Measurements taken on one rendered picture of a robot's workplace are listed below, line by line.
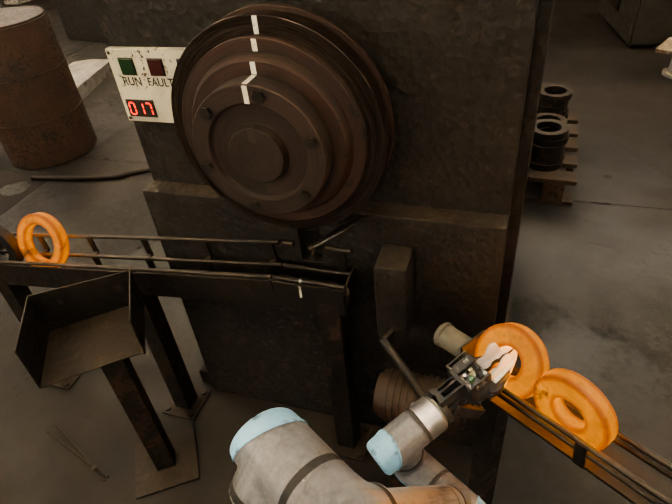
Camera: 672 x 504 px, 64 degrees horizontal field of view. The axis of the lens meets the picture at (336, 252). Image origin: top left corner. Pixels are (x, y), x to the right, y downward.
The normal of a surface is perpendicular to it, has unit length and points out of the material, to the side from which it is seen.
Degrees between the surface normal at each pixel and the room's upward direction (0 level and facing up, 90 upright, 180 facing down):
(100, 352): 5
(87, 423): 1
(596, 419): 90
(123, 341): 5
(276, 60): 30
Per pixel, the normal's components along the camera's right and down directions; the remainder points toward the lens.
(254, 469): -0.65, -0.16
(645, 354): -0.09, -0.78
